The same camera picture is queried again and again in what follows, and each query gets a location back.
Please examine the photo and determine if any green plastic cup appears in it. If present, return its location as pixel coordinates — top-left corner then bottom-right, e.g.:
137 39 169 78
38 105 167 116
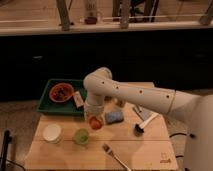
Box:
73 129 89 145

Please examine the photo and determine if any small wooden block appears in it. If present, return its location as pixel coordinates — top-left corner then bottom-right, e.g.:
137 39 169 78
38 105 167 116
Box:
73 91 84 108

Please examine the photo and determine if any grey cloth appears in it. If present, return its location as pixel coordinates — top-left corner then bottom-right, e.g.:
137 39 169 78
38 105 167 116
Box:
133 106 151 121

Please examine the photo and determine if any silver fork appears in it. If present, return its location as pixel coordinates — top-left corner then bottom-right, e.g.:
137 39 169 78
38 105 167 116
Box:
102 144 131 171

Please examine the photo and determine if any blue sponge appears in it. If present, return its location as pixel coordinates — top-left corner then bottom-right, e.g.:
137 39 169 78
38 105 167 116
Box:
105 111 124 124

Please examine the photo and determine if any orange bowl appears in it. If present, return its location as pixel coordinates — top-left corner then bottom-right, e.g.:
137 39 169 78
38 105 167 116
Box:
49 83 74 103

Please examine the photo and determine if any black cable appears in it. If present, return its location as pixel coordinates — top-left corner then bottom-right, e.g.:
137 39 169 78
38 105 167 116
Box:
169 132 188 161

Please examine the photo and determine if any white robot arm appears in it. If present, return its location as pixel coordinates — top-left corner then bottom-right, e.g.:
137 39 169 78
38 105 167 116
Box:
83 67 213 171

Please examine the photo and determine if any white paper cup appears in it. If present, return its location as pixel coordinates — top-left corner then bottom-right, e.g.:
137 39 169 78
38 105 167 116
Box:
42 124 62 143

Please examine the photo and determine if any black stand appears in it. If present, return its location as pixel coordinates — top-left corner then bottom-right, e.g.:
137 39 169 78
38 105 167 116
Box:
0 130 12 171

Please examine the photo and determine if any green plastic tray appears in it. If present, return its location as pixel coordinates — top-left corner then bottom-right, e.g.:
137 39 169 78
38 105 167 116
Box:
37 79 87 117

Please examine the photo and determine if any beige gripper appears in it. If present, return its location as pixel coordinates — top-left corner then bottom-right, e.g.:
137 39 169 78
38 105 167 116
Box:
84 103 104 121

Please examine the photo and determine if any red apple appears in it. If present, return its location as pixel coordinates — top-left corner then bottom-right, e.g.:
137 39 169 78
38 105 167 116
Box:
89 117 102 130

